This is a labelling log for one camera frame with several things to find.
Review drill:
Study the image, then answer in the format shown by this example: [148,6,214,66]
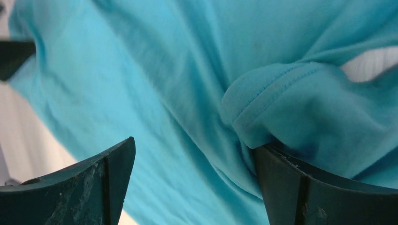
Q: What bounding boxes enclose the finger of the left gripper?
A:
[0,40,36,82]

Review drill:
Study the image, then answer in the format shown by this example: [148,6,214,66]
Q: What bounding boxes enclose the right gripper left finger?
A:
[0,137,136,225]

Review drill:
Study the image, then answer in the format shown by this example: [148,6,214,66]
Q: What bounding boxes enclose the turquoise t shirt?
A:
[8,0,398,225]

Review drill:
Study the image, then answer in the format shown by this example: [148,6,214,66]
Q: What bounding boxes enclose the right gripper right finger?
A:
[252,143,398,225]

